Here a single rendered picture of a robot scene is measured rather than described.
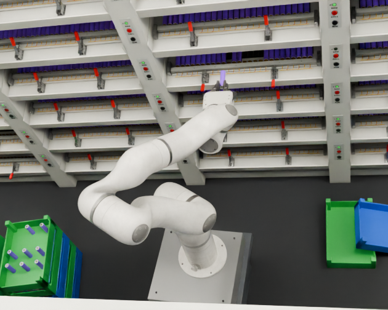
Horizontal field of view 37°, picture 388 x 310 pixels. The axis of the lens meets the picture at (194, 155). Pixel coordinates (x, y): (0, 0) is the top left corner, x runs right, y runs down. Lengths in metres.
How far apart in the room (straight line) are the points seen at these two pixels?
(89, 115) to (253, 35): 0.88
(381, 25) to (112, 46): 0.96
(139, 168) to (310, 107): 0.99
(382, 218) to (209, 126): 1.16
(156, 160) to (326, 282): 1.22
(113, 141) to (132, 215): 1.17
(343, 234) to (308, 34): 1.00
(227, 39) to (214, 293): 0.93
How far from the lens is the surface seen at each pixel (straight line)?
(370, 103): 2.37
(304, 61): 2.21
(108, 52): 2.22
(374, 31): 2.06
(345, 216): 2.72
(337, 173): 2.73
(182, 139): 1.70
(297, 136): 2.53
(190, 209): 1.86
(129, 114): 2.52
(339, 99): 2.29
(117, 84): 2.37
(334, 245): 2.65
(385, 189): 2.80
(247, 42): 2.08
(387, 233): 2.63
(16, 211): 3.20
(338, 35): 2.04
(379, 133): 2.53
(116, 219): 1.59
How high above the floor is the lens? 2.41
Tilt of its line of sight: 54 degrees down
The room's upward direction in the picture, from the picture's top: 22 degrees counter-clockwise
